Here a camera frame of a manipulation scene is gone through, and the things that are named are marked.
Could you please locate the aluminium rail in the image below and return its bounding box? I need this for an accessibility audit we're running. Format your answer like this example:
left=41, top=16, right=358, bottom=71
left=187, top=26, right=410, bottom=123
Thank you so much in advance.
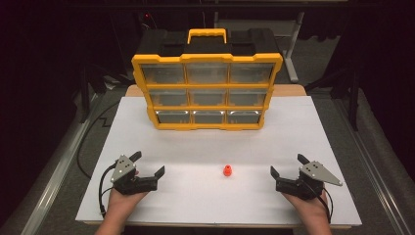
left=19, top=94, right=102, bottom=235
left=332, top=97, right=415, bottom=235

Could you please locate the person's left hand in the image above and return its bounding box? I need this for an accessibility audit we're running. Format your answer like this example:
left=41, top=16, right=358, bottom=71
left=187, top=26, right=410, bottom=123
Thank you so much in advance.
left=104, top=188, right=148, bottom=223

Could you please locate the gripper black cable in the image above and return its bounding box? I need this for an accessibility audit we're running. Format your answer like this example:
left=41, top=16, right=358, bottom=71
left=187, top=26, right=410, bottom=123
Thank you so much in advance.
left=98, top=163, right=118, bottom=219
left=302, top=180, right=335, bottom=224

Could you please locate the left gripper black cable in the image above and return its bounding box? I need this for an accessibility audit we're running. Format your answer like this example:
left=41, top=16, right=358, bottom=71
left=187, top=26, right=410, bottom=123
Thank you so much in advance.
left=98, top=163, right=118, bottom=219

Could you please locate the person's right hand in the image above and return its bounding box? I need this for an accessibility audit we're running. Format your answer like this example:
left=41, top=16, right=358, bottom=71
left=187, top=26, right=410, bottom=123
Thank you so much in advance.
left=282, top=192, right=330, bottom=226

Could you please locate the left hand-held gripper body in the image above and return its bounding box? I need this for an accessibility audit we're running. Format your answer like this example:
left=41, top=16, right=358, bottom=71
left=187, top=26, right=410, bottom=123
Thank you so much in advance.
left=110, top=154, right=160, bottom=196

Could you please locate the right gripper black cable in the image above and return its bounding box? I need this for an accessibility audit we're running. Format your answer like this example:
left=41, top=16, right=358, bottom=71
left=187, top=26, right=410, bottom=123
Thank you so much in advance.
left=302, top=180, right=335, bottom=224

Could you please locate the white board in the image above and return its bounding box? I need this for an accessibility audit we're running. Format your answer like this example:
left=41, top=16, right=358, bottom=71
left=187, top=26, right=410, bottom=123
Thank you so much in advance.
left=75, top=95, right=362, bottom=227

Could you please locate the grey metal stand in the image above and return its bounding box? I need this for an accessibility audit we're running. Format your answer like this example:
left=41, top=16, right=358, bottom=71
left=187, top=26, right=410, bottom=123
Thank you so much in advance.
left=213, top=11, right=306, bottom=84

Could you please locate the grid of clear drawers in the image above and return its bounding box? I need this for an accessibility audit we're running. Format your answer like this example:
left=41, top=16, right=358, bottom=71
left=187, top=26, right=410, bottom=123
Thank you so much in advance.
left=140, top=63, right=275, bottom=125

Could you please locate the yellow black organizer case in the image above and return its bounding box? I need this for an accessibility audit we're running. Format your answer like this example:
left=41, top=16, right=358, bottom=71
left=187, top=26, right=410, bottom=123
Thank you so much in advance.
left=131, top=27, right=284, bottom=131

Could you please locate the dark metal stand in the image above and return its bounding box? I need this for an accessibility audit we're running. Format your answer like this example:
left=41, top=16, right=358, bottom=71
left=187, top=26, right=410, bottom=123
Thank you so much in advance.
left=77, top=62, right=131, bottom=123
left=304, top=62, right=363, bottom=131

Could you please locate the clear plastic drawer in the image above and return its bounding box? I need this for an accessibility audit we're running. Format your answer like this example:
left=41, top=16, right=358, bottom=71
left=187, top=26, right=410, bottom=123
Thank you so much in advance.
left=189, top=88, right=227, bottom=107

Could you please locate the black floor cable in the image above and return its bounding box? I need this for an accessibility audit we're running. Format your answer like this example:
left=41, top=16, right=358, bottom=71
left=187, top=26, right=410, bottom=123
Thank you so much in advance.
left=76, top=101, right=120, bottom=180

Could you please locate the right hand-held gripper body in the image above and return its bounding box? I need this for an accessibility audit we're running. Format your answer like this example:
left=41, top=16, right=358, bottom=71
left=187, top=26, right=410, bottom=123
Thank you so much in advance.
left=275, top=160, right=344, bottom=201

